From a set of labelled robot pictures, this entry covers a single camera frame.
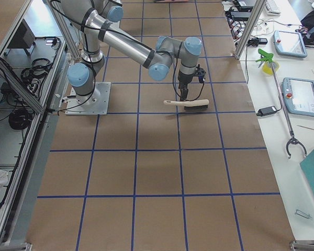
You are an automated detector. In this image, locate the black power adapter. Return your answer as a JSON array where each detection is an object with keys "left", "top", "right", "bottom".
[{"left": 256, "top": 106, "right": 278, "bottom": 117}]

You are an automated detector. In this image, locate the yellow tape roll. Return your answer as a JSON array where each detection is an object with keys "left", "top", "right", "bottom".
[{"left": 262, "top": 61, "right": 279, "bottom": 75}]

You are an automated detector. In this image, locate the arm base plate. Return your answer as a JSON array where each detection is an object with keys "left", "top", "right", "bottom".
[{"left": 65, "top": 82, "right": 111, "bottom": 116}]

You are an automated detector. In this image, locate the aluminium frame post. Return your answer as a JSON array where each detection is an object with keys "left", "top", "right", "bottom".
[{"left": 234, "top": 0, "right": 266, "bottom": 60}]

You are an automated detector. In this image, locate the teach pendant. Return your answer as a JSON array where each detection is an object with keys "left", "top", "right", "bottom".
[
  {"left": 282, "top": 77, "right": 314, "bottom": 117},
  {"left": 273, "top": 30, "right": 308, "bottom": 58}
]

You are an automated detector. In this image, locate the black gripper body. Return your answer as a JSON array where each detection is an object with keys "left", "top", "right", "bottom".
[{"left": 178, "top": 73, "right": 192, "bottom": 90}]

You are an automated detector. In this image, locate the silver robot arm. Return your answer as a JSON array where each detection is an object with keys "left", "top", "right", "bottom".
[{"left": 49, "top": 1, "right": 206, "bottom": 106}]

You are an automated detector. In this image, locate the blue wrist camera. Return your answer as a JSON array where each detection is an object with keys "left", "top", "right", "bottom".
[{"left": 195, "top": 64, "right": 206, "bottom": 84}]

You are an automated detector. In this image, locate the lower teach pendant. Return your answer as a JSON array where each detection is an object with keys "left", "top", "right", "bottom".
[{"left": 282, "top": 77, "right": 314, "bottom": 117}]

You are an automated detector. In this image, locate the white hand brush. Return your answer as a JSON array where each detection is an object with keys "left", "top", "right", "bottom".
[{"left": 163, "top": 99, "right": 209, "bottom": 110}]

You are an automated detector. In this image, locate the long reacher grabber tool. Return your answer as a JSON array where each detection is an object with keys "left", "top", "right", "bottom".
[{"left": 256, "top": 49, "right": 307, "bottom": 159}]

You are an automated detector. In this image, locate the upper teach pendant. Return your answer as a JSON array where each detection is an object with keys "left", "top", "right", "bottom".
[{"left": 273, "top": 30, "right": 308, "bottom": 58}]

